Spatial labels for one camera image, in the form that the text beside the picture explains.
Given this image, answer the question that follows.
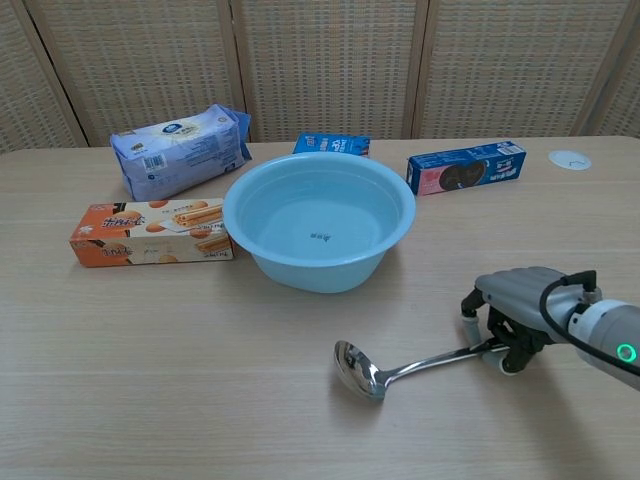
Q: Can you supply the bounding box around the blue white tissue pack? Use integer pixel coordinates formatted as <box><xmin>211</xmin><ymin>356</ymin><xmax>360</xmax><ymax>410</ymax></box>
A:
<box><xmin>109</xmin><ymin>103</ymin><xmax>253</xmax><ymax>202</ymax></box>

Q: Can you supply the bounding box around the white round cable grommet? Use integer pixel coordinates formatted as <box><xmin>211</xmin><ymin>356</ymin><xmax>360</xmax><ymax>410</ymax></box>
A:
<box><xmin>548</xmin><ymin>150</ymin><xmax>592</xmax><ymax>171</ymax></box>

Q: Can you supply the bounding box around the orange egg roll box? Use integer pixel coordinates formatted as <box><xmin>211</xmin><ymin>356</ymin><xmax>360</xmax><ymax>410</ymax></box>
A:
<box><xmin>68</xmin><ymin>197</ymin><xmax>236</xmax><ymax>269</ymax></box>

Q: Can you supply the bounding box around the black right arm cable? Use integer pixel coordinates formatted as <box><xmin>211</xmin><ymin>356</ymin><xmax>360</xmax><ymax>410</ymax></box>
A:
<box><xmin>538</xmin><ymin>269</ymin><xmax>640</xmax><ymax>380</ymax></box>

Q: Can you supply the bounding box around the light blue bowl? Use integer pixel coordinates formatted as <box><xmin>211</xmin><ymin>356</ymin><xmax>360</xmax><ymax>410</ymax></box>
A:
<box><xmin>222</xmin><ymin>152</ymin><xmax>418</xmax><ymax>295</ymax></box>

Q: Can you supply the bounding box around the woven wooden folding screen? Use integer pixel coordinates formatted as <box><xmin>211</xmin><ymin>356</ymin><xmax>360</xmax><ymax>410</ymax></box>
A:
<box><xmin>0</xmin><ymin>0</ymin><xmax>640</xmax><ymax>154</ymax></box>

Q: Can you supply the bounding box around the metal ladle black handle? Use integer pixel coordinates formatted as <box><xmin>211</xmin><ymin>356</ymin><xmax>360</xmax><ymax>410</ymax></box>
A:
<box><xmin>333</xmin><ymin>337</ymin><xmax>506</xmax><ymax>402</ymax></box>

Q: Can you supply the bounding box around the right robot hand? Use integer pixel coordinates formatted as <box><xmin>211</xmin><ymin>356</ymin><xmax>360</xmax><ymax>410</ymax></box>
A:
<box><xmin>459</xmin><ymin>267</ymin><xmax>599</xmax><ymax>376</ymax></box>

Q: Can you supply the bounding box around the blue chocolate cookie box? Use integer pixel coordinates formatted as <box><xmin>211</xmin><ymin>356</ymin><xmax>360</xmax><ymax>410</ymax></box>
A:
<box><xmin>291</xmin><ymin>132</ymin><xmax>372</xmax><ymax>158</ymax></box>

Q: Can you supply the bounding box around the long blue sandwich cookie box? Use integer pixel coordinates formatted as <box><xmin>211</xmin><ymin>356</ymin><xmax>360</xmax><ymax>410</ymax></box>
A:
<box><xmin>406</xmin><ymin>140</ymin><xmax>528</xmax><ymax>197</ymax></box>

